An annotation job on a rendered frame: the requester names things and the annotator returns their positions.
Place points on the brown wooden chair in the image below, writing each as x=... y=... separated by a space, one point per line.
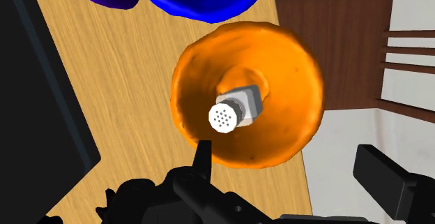
x=333 y=46

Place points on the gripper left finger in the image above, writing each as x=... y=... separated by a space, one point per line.
x=203 y=169

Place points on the orange bowl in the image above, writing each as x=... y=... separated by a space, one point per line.
x=272 y=63

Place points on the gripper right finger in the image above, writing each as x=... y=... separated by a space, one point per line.
x=384 y=175

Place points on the white salt shaker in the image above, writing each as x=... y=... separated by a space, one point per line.
x=224 y=116

